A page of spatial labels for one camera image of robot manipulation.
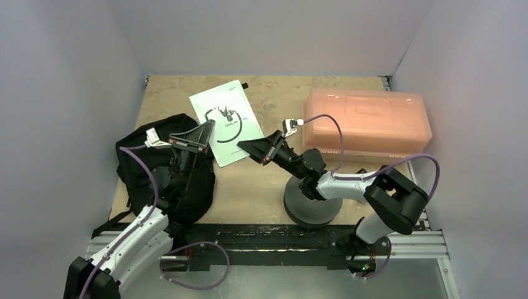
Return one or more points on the translucent pink plastic box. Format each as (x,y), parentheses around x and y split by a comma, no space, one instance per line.
(373,125)

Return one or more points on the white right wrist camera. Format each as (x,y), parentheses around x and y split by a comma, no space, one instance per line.
(290,126)

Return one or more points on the grey thin notebook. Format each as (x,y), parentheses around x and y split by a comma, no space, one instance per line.
(235,121)

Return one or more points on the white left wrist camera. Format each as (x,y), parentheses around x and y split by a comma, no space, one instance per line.
(154,141)

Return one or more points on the black metal base rail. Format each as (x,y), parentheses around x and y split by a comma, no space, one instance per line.
(291,245)

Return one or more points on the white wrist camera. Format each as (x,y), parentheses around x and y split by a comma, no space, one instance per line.
(154,141)
(290,126)

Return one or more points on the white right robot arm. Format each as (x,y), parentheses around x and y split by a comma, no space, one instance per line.
(313,195)

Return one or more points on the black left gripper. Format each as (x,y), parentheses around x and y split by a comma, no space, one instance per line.
(197,139)

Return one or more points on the black student backpack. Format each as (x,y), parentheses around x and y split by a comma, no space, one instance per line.
(185,209)

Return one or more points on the grey filament spool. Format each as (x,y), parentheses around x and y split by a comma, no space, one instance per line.
(308,213)

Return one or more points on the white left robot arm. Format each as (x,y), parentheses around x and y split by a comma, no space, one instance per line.
(107,273)

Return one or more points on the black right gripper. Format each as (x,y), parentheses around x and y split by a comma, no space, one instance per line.
(274,147)

